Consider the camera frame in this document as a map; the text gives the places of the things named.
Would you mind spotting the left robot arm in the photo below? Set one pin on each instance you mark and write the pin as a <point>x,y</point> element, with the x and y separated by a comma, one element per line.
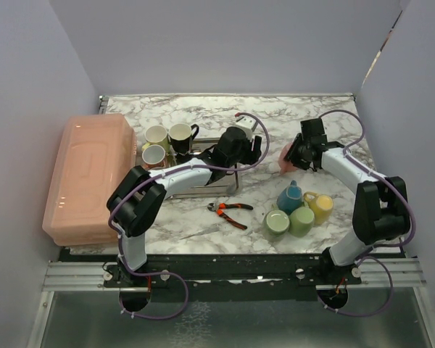
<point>135,203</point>

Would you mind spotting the blue mug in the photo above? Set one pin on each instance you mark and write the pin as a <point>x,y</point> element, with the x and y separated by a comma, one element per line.
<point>290,198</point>

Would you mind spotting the yellow mug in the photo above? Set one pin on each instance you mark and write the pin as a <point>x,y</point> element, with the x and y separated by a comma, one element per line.
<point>322,206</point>

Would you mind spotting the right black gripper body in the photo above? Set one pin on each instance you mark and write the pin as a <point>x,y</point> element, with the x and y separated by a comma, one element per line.
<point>301,159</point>

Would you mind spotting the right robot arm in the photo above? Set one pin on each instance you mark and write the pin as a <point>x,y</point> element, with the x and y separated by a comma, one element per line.
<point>381,211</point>

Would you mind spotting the black glossy mug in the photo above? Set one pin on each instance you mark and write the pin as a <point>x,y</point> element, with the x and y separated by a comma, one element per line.
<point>181,139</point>

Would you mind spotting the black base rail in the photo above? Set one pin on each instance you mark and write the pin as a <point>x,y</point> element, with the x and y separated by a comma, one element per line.
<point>238,278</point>

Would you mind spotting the aluminium frame rail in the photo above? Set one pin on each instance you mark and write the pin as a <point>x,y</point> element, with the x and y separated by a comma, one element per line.
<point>74,276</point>

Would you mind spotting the light pink mug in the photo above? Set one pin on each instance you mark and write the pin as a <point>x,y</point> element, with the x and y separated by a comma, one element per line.
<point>285,165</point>

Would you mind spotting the salmon pink mug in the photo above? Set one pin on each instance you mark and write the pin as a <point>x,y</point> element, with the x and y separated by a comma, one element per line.
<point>153,157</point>

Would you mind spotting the green tilted mug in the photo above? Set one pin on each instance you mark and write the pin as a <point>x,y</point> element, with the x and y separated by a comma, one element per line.
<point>301,221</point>

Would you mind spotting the yellow-green faceted mug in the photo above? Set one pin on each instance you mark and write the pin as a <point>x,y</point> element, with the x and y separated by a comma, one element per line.
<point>156,135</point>

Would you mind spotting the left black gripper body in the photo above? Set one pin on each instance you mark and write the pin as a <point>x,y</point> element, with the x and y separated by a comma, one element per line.
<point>246,155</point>

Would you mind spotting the pale green upright mug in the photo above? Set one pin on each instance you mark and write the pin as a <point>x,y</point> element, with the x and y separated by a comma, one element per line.
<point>276,223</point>

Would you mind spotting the pink plastic storage box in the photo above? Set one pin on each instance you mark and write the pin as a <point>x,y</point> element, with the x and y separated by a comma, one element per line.
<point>95,154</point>

